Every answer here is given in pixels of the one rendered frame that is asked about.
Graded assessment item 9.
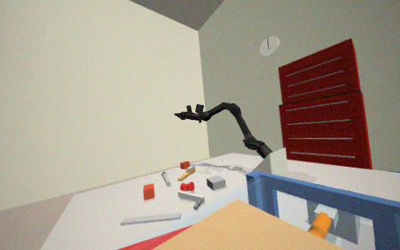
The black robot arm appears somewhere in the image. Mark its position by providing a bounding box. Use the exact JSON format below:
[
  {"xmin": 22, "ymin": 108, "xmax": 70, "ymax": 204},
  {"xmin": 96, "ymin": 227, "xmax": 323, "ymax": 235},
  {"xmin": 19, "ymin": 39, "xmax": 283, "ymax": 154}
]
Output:
[{"xmin": 193, "ymin": 102, "xmax": 273, "ymax": 159}]

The small reddish-brown block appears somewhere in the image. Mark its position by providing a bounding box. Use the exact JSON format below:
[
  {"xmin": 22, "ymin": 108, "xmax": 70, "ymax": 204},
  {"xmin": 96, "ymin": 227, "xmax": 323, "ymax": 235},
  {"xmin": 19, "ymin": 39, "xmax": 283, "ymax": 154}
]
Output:
[
  {"xmin": 180, "ymin": 161, "xmax": 190, "ymax": 169},
  {"xmin": 143, "ymin": 184, "xmax": 154, "ymax": 200}
]

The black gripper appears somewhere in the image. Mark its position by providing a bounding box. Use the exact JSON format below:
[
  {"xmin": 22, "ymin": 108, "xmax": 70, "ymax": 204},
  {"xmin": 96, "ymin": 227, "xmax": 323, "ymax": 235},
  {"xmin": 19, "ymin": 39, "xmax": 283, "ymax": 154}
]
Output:
[{"xmin": 174, "ymin": 112, "xmax": 194, "ymax": 120}]

